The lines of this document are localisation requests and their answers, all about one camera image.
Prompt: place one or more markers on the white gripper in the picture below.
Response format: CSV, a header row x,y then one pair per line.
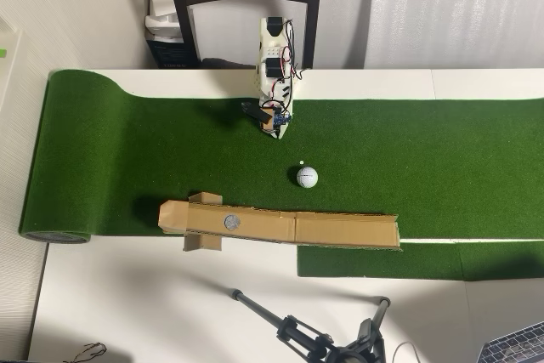
x,y
277,131

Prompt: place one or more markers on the white golf ball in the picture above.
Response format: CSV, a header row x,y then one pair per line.
x,y
307,177

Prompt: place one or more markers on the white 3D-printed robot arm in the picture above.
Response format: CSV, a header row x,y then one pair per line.
x,y
272,46

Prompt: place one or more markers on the blue circuit board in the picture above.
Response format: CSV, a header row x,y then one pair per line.
x,y
280,118

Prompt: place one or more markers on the long green turf mat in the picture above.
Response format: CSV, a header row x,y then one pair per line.
x,y
170,146

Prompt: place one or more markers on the brown cardboard ramp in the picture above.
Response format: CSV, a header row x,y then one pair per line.
x,y
340,231

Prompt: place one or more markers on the dark blue box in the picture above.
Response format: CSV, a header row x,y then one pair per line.
x,y
170,55

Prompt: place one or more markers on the white curtain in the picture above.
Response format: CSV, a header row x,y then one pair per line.
x,y
446,10

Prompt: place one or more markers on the black tripod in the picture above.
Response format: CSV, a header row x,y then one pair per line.
x,y
340,354

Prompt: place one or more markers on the silver laptop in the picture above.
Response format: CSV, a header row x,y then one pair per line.
x,y
514,346

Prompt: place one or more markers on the brown cardboard camera mount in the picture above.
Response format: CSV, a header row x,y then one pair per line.
x,y
267,124

